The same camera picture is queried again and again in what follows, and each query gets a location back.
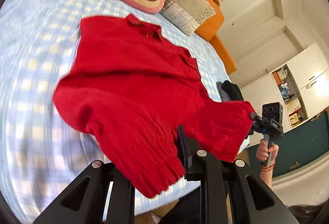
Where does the orange bed frame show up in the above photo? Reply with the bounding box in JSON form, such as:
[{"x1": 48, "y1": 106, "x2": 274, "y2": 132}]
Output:
[{"x1": 196, "y1": 0, "x2": 237, "y2": 75}]

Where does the grey folded garment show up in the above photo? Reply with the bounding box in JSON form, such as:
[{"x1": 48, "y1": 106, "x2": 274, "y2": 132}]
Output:
[{"x1": 216, "y1": 82, "x2": 231, "y2": 102}]

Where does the red knit polo sweater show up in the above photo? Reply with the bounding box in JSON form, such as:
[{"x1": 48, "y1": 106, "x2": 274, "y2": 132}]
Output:
[{"x1": 53, "y1": 15, "x2": 253, "y2": 198}]

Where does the white room door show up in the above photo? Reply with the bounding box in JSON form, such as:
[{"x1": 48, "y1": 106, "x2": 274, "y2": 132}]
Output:
[
  {"x1": 230, "y1": 31, "x2": 303, "y2": 86},
  {"x1": 218, "y1": 0, "x2": 284, "y2": 45}
]

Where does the person's right hand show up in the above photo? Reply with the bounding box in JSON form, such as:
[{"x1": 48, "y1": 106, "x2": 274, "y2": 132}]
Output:
[{"x1": 256, "y1": 139, "x2": 279, "y2": 164}]

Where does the blue plaid bed sheet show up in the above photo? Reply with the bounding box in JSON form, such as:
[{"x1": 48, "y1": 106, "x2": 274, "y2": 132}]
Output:
[{"x1": 1, "y1": 0, "x2": 229, "y2": 223}]

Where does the white wardrobe cabinet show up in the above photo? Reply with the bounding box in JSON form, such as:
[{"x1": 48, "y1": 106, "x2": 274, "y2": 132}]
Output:
[{"x1": 241, "y1": 43, "x2": 328, "y2": 133}]

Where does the beige patchwork pillow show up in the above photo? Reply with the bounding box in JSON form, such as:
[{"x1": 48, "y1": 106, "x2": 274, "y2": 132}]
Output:
[{"x1": 160, "y1": 0, "x2": 216, "y2": 36}]

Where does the black folded garment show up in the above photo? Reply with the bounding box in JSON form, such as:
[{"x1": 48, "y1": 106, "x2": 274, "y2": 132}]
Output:
[{"x1": 221, "y1": 80, "x2": 244, "y2": 101}]

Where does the person's right forearm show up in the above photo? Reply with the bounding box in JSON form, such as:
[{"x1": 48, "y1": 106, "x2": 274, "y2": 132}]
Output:
[{"x1": 259, "y1": 161, "x2": 276, "y2": 188}]

